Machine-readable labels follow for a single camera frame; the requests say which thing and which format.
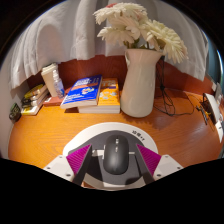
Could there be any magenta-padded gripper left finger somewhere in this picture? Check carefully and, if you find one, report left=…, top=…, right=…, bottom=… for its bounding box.
left=43, top=143, right=94, bottom=187

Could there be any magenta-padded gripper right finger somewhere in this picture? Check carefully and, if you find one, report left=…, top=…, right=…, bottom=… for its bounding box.
left=134, top=143, right=184, bottom=185

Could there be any dark grey computer mouse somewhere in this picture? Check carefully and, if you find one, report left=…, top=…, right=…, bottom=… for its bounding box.
left=102, top=134, right=130, bottom=176

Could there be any white and grey mouse pad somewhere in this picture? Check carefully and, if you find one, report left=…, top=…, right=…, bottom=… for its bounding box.
left=62, top=121, right=159, bottom=189

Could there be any yellow and white book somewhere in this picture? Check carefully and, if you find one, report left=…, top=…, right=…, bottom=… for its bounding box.
left=20, top=99, right=47, bottom=116

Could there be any dark red book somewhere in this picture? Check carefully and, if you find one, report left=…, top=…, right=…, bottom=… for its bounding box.
left=42, top=95, right=65, bottom=108

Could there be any black spine book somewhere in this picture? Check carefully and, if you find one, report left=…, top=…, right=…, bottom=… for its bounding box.
left=21, top=96, right=48, bottom=107
left=21, top=92, right=48, bottom=103

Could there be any dark mug with green inside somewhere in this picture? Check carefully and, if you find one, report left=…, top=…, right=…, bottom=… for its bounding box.
left=8, top=102, right=23, bottom=123

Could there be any white electronic device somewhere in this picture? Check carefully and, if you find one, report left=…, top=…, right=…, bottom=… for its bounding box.
left=202, top=92, right=224, bottom=128

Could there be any white ceramic vase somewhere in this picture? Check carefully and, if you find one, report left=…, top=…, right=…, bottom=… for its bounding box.
left=120, top=48, right=164, bottom=119

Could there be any cream tumbler cup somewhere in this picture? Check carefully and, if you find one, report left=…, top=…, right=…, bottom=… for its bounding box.
left=40, top=62, right=60, bottom=98

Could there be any white pleated curtain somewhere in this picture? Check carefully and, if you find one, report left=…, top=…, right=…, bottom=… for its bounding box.
left=9, top=0, right=209, bottom=89

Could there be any white daisy flower bunch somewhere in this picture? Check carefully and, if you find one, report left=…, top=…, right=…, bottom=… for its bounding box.
left=92, top=2, right=189, bottom=64

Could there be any thin black cable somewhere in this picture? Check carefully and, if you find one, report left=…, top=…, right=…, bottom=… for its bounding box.
left=153, top=54, right=201, bottom=118

